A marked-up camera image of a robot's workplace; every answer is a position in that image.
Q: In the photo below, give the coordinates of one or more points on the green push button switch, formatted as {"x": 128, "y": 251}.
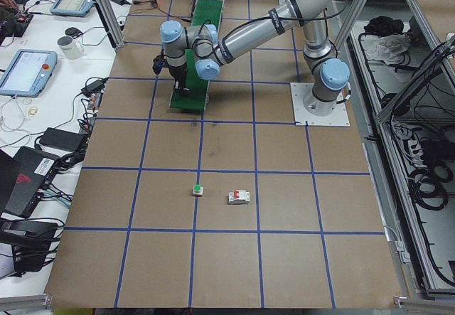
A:
{"x": 198, "y": 190}

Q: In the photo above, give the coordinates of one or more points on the far blue teach pendant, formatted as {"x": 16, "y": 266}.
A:
{"x": 76, "y": 8}

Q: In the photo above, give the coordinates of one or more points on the white crumpled cloth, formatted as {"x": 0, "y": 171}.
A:
{"x": 389, "y": 49}

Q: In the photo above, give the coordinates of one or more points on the near blue teach pendant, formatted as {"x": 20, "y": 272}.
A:
{"x": 28, "y": 73}

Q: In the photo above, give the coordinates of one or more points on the aluminium frame post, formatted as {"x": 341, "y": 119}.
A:
{"x": 109, "y": 22}

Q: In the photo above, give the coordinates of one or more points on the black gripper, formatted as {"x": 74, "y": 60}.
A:
{"x": 178, "y": 73}

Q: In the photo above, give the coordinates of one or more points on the white red circuit breaker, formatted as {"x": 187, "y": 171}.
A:
{"x": 238, "y": 197}

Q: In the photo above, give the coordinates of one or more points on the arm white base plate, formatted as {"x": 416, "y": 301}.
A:
{"x": 308, "y": 111}

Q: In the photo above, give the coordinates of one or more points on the white mug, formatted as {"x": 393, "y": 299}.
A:
{"x": 71, "y": 48}

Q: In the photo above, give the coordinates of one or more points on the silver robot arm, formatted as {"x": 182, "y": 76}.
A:
{"x": 330, "y": 74}

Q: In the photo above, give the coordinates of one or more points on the green conveyor belt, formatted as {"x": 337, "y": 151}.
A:
{"x": 208, "y": 12}

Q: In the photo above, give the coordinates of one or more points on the blue teach pendant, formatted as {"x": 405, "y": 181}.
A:
{"x": 76, "y": 8}
{"x": 28, "y": 73}

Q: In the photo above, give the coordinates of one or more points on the black power adapter brick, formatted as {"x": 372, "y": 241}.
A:
{"x": 62, "y": 139}

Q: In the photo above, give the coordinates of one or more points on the black laptop with red logo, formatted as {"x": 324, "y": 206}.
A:
{"x": 22, "y": 176}

